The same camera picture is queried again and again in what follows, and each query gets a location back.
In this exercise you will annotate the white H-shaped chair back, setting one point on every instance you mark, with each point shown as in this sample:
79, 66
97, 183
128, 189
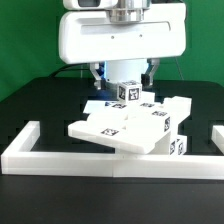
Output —
104, 127

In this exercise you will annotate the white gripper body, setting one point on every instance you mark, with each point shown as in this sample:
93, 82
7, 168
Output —
90, 36

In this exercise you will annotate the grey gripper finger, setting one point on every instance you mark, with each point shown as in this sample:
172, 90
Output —
96, 75
147, 77

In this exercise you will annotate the white tag base sheet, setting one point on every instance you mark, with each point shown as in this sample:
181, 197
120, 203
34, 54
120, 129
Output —
97, 105

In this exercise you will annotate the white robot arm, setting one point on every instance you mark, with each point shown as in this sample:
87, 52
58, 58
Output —
122, 12

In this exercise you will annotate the white tagged cube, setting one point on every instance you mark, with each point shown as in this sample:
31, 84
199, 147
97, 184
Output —
129, 91

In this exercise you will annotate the white U-shaped fence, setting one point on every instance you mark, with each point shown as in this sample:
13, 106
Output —
19, 158

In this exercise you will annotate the white block right edge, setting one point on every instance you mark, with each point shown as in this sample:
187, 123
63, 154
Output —
218, 137

